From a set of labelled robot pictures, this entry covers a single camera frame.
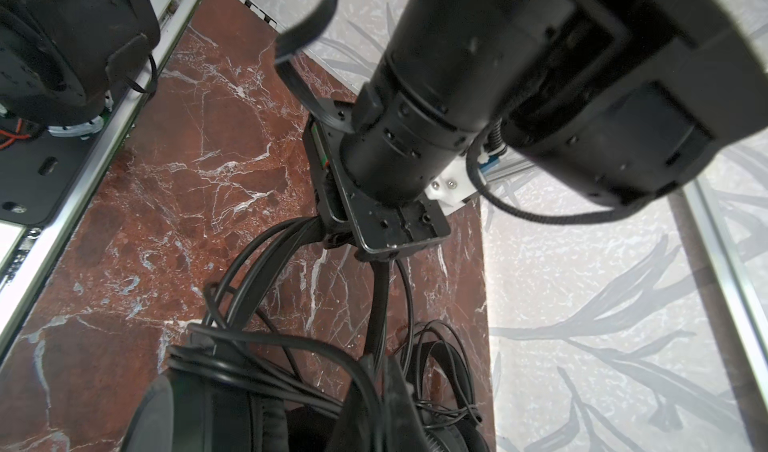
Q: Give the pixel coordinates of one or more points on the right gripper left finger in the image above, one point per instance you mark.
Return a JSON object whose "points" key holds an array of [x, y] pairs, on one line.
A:
{"points": [[356, 429]]}

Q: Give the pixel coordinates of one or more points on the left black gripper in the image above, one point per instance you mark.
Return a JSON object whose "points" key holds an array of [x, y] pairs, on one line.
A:
{"points": [[370, 184]]}

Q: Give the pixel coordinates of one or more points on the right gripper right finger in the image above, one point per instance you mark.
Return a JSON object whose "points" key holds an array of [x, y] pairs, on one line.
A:
{"points": [[402, 426]]}

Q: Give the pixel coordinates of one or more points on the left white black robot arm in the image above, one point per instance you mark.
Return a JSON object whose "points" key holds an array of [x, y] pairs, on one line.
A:
{"points": [[623, 101]]}

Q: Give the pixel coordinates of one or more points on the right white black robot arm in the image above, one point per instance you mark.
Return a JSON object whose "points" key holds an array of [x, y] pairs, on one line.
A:
{"points": [[75, 50]]}

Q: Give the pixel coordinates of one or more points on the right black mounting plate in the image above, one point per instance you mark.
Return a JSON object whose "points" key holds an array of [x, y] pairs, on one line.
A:
{"points": [[37, 171]]}

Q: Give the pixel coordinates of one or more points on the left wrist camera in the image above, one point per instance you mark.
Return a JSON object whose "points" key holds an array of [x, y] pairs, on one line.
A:
{"points": [[452, 188]]}

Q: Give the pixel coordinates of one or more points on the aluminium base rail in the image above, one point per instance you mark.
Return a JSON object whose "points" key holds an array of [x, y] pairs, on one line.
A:
{"points": [[19, 294]]}

